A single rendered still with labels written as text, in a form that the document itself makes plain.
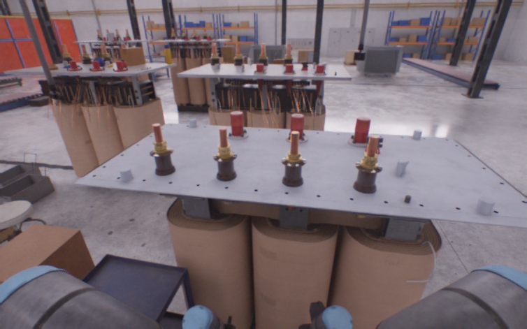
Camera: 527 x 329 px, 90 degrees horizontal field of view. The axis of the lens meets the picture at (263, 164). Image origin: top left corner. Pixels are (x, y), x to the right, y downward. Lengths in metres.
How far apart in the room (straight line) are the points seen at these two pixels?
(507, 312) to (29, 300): 0.66
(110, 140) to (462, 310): 3.51
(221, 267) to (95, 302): 1.00
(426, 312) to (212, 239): 0.99
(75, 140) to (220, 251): 2.92
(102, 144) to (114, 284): 2.43
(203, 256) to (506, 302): 1.16
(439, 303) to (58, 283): 0.56
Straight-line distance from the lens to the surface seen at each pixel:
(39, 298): 0.52
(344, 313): 1.02
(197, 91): 6.99
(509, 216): 1.16
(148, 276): 1.44
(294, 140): 0.96
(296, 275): 1.36
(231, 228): 1.28
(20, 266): 1.74
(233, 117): 1.44
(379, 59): 13.23
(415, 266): 1.34
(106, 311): 0.48
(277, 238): 1.23
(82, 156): 3.99
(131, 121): 3.31
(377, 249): 1.27
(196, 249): 1.39
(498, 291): 0.53
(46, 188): 4.45
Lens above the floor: 1.90
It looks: 27 degrees down
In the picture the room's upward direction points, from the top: straight up
